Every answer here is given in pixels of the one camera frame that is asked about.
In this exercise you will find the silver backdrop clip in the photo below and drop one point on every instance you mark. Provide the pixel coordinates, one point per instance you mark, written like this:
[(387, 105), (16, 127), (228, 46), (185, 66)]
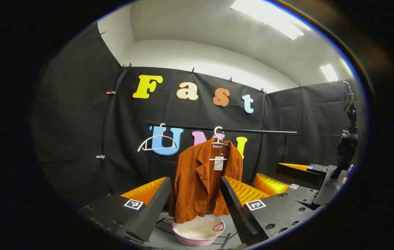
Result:
[(100, 157)]

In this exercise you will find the black backdrop cloth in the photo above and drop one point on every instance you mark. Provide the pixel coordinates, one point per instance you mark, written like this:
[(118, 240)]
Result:
[(78, 121)]

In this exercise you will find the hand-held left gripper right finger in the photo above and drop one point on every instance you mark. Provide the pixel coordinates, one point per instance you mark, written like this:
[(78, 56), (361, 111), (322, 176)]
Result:
[(235, 205)]

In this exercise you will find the black clothes rack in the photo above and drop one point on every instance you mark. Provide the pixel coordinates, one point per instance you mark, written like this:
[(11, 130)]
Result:
[(259, 131)]

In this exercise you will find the pink white laundry hamper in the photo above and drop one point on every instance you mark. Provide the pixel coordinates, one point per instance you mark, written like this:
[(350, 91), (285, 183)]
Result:
[(196, 231)]

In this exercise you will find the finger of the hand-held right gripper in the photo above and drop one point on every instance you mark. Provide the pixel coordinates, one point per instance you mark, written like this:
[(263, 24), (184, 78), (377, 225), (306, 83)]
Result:
[(316, 170), (301, 194)]

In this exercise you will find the white paper garment tag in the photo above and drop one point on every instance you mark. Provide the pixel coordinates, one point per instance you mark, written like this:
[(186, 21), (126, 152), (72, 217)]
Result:
[(218, 164)]

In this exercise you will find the long ceiling light panel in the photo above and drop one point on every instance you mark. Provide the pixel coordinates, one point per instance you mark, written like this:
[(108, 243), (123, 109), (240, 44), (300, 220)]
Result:
[(269, 17)]

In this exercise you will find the small ceiling light panel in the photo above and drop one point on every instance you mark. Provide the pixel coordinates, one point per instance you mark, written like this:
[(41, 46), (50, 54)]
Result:
[(328, 73)]

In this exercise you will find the white plastic hanger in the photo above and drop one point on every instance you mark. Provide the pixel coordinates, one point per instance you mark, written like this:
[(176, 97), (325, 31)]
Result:
[(217, 133), (148, 141)]

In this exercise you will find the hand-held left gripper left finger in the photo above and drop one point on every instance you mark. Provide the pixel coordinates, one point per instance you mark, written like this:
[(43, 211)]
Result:
[(151, 208)]

